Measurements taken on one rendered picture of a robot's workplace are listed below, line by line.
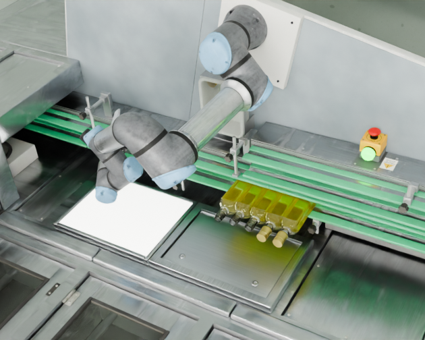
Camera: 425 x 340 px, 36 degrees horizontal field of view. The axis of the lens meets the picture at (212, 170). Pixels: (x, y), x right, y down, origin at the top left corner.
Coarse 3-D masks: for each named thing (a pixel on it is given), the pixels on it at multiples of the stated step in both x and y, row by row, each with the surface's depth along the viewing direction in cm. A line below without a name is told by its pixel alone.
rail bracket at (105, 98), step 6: (102, 96) 256; (108, 96) 256; (96, 102) 254; (102, 102) 256; (108, 102) 258; (90, 108) 250; (108, 108) 260; (114, 108) 267; (120, 108) 267; (84, 114) 248; (90, 114) 251; (108, 114) 262; (90, 120) 254
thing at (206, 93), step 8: (200, 80) 229; (208, 80) 227; (216, 80) 225; (200, 88) 231; (208, 88) 235; (216, 88) 237; (200, 96) 233; (208, 96) 237; (200, 104) 235; (240, 112) 228; (232, 120) 242; (240, 120) 230; (224, 128) 239; (232, 128) 238; (240, 128) 238; (232, 136) 236; (240, 136) 234
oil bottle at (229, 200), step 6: (240, 180) 230; (234, 186) 228; (240, 186) 228; (246, 186) 228; (228, 192) 226; (234, 192) 225; (240, 192) 225; (222, 198) 223; (228, 198) 223; (234, 198) 223; (222, 204) 222; (228, 204) 221; (234, 204) 222; (228, 210) 222; (234, 210) 223
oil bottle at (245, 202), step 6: (252, 186) 226; (258, 186) 226; (246, 192) 224; (252, 192) 224; (258, 192) 224; (240, 198) 222; (246, 198) 221; (252, 198) 221; (240, 204) 219; (246, 204) 219; (252, 204) 220; (240, 210) 219; (246, 210) 218; (246, 216) 220
